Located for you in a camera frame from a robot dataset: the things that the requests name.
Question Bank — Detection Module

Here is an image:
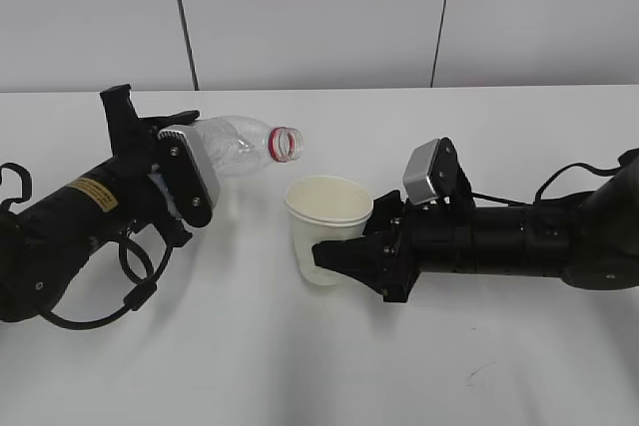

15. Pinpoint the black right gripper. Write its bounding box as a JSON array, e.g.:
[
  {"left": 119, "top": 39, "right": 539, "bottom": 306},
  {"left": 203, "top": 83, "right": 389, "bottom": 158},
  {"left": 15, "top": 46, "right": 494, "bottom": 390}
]
[{"left": 312, "top": 190, "right": 476, "bottom": 303}]

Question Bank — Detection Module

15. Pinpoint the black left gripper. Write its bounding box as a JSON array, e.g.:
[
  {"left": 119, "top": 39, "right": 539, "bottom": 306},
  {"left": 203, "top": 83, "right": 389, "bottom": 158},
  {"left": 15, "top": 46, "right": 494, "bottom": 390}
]
[{"left": 100, "top": 84, "right": 200, "bottom": 247}]

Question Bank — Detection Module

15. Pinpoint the white paper cup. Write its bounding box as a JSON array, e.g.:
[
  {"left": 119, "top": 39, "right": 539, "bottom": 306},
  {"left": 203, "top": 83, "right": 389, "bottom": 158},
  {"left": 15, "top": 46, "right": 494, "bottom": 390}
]
[{"left": 285, "top": 176, "right": 373, "bottom": 286}]

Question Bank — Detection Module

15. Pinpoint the clear water bottle red label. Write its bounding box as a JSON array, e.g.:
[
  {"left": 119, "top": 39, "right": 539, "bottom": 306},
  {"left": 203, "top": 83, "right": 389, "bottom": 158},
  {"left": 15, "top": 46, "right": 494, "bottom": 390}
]
[{"left": 190, "top": 116, "right": 304, "bottom": 178}]

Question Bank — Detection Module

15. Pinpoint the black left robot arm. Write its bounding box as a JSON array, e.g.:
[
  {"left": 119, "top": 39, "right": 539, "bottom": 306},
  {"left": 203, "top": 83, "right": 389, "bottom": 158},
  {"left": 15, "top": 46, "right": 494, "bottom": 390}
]
[{"left": 1, "top": 84, "right": 200, "bottom": 330}]

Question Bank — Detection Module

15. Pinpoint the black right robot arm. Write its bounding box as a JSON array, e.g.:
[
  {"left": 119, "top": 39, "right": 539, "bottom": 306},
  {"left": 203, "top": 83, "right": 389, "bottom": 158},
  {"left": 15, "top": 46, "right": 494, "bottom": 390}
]
[{"left": 312, "top": 139, "right": 638, "bottom": 302}]

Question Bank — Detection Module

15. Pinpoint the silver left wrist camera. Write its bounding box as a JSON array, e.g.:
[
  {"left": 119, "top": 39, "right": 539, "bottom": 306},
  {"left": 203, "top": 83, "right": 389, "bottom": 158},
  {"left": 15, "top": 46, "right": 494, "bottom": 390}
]
[{"left": 158, "top": 125, "right": 220, "bottom": 228}]

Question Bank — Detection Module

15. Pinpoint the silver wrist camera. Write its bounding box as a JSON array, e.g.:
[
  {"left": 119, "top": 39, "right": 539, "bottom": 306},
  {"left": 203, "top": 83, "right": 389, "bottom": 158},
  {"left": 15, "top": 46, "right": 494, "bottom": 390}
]
[
  {"left": 402, "top": 137, "right": 470, "bottom": 206},
  {"left": 158, "top": 125, "right": 220, "bottom": 228}
]

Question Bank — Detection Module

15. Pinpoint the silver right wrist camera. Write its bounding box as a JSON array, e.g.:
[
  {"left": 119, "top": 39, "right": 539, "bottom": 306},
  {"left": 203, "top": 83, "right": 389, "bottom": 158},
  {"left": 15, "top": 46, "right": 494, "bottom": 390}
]
[{"left": 402, "top": 137, "right": 470, "bottom": 206}]

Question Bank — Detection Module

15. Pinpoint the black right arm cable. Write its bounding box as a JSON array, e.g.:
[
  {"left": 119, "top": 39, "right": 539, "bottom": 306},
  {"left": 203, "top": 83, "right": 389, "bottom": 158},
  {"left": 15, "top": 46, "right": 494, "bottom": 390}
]
[{"left": 471, "top": 159, "right": 625, "bottom": 209}]

